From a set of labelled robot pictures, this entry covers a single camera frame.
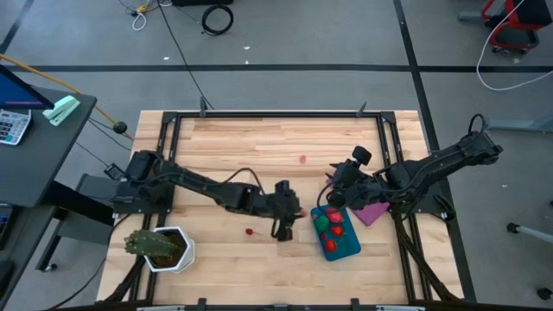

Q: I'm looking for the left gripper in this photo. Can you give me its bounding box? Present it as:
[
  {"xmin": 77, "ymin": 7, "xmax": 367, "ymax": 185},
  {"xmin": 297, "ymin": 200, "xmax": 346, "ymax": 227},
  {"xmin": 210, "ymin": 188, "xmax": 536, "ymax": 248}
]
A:
[{"xmin": 264, "ymin": 181, "xmax": 306, "ymax": 221}]

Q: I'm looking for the dark grey desk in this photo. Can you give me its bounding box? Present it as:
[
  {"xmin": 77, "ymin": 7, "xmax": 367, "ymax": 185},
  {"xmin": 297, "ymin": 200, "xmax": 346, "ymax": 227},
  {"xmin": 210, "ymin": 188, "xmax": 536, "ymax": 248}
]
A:
[{"xmin": 0, "ymin": 86, "xmax": 117, "ymax": 299}]

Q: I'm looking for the white calculator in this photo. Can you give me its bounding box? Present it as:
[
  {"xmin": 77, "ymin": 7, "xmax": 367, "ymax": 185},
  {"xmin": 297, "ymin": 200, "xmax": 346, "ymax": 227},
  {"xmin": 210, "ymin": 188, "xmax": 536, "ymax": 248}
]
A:
[{"xmin": 0, "ymin": 108, "xmax": 34, "ymax": 147}]

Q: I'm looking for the long black floor cable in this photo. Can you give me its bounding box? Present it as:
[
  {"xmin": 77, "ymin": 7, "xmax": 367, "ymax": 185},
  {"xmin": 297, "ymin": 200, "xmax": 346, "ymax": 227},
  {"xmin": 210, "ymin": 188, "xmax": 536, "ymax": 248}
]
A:
[{"xmin": 156, "ymin": 0, "xmax": 215, "ymax": 111}]

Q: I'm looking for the white hexagonal plant pot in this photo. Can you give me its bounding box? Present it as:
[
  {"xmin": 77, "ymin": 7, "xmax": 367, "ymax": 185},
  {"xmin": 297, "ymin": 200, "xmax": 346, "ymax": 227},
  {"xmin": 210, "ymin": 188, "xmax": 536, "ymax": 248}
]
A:
[{"xmin": 143, "ymin": 225, "xmax": 196, "ymax": 275}]

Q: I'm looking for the grey chair leg with caster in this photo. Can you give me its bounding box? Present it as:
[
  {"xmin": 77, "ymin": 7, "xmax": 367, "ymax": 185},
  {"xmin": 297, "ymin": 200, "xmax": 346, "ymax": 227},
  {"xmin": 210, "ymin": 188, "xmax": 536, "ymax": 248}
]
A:
[{"xmin": 505, "ymin": 221, "xmax": 553, "ymax": 245}]

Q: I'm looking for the green cactus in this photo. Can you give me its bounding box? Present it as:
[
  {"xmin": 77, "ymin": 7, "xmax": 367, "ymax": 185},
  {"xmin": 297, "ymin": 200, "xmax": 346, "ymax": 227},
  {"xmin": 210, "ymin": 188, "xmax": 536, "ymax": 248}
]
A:
[{"xmin": 124, "ymin": 229, "xmax": 178, "ymax": 258}]

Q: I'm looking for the black metal table frame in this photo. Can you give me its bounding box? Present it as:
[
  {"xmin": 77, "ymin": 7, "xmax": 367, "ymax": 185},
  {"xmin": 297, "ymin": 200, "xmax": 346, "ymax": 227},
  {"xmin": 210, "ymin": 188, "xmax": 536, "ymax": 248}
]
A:
[{"xmin": 101, "ymin": 101, "xmax": 466, "ymax": 311}]

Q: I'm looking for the teal tupperware container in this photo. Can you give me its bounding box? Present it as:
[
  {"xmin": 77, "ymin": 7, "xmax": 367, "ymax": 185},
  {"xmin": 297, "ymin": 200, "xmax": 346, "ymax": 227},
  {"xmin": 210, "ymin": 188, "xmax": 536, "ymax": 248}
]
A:
[{"xmin": 309, "ymin": 204, "xmax": 362, "ymax": 263}]

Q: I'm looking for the coiled black cable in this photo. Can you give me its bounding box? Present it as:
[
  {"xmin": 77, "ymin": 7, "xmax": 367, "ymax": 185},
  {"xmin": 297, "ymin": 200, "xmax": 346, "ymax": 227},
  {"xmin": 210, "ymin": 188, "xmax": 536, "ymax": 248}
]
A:
[{"xmin": 200, "ymin": 3, "xmax": 235, "ymax": 36}]

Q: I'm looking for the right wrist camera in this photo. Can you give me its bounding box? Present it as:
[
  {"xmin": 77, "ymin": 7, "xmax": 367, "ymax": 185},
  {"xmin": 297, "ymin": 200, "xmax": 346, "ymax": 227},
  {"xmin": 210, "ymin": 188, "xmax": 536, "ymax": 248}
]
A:
[{"xmin": 351, "ymin": 145, "xmax": 373, "ymax": 168}]

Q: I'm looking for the mint green stapler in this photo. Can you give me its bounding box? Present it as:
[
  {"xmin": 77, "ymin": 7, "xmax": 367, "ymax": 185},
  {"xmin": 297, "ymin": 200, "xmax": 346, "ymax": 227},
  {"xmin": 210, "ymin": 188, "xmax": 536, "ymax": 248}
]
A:
[{"xmin": 41, "ymin": 94, "xmax": 82, "ymax": 128}]

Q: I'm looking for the computer monitor blue screen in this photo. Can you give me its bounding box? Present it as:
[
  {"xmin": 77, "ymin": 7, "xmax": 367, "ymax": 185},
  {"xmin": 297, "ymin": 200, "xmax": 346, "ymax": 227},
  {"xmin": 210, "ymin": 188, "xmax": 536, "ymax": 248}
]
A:
[{"xmin": 0, "ymin": 64, "xmax": 56, "ymax": 111}]

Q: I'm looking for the white and yellow cable bundle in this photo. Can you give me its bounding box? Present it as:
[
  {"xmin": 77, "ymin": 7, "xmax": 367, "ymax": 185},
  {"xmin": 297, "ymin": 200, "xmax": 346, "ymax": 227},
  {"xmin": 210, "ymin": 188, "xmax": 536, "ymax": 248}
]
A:
[{"xmin": 131, "ymin": 3, "xmax": 150, "ymax": 32}]

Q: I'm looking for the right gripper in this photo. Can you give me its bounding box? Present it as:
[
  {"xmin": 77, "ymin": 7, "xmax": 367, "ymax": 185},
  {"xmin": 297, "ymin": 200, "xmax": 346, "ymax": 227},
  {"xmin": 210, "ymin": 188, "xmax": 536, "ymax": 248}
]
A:
[{"xmin": 327, "ymin": 162, "xmax": 381, "ymax": 209}]

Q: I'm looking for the purple tupperware lid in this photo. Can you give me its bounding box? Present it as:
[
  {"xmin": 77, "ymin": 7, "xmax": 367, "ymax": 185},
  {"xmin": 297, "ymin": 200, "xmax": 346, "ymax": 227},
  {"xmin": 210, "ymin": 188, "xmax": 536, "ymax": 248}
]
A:
[{"xmin": 350, "ymin": 199, "xmax": 391, "ymax": 227}]

